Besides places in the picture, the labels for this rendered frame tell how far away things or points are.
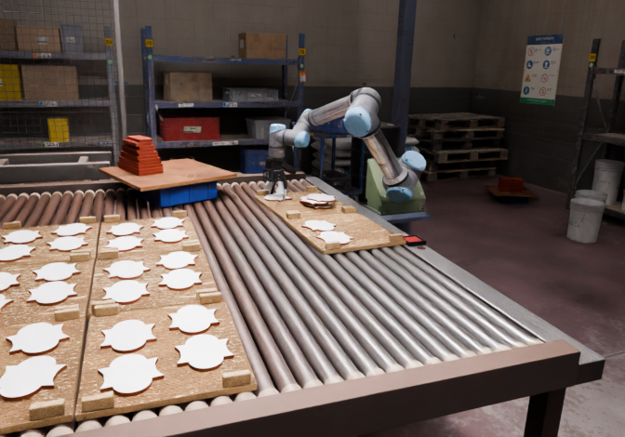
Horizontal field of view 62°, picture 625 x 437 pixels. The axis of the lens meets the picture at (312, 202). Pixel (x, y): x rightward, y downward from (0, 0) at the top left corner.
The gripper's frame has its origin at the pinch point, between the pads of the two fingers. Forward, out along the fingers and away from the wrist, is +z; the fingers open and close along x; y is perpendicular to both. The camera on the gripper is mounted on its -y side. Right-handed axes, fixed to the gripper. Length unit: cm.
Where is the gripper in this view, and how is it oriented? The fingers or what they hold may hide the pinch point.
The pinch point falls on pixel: (278, 196)
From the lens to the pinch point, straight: 254.2
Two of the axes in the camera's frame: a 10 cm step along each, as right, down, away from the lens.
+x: 6.6, 2.2, -7.2
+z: -0.6, 9.7, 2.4
